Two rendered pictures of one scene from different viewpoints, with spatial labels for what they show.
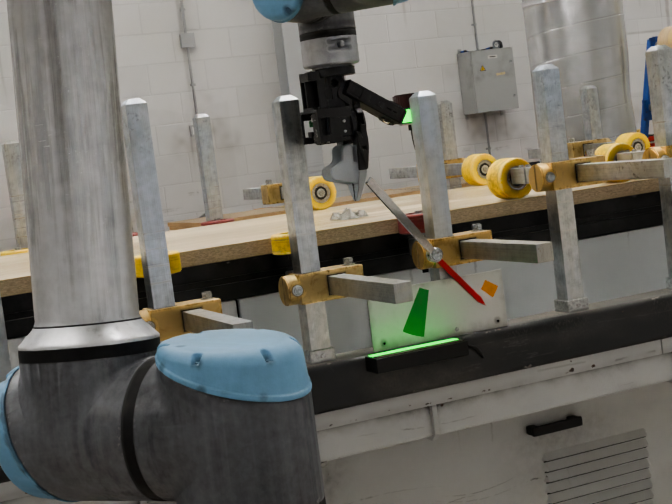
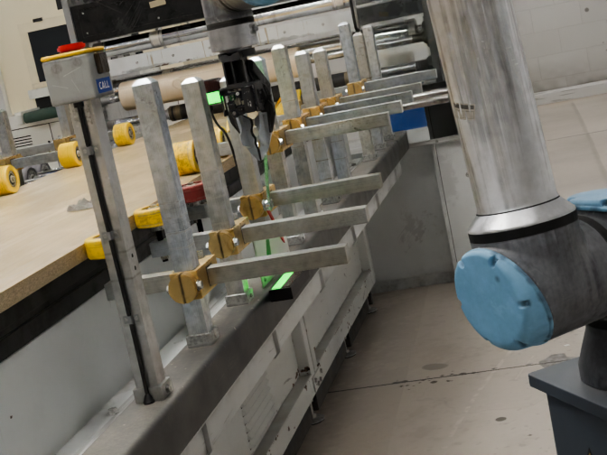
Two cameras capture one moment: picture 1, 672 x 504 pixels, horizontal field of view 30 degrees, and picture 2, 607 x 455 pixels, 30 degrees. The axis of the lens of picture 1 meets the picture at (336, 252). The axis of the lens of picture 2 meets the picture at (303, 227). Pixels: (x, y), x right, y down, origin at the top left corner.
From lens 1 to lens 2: 1.80 m
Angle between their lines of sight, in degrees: 53
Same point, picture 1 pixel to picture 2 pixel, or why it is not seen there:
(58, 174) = (526, 85)
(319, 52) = (245, 35)
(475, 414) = (284, 332)
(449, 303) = (275, 243)
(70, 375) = (574, 232)
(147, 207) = (175, 176)
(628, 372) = (312, 287)
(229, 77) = not seen: outside the picture
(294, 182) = (214, 150)
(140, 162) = (165, 135)
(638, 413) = not seen: hidden behind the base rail
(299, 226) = (222, 188)
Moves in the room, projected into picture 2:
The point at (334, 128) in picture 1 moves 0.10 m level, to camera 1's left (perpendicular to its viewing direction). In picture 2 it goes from (258, 98) to (226, 107)
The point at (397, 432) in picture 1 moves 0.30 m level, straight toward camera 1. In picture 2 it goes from (267, 355) to (389, 357)
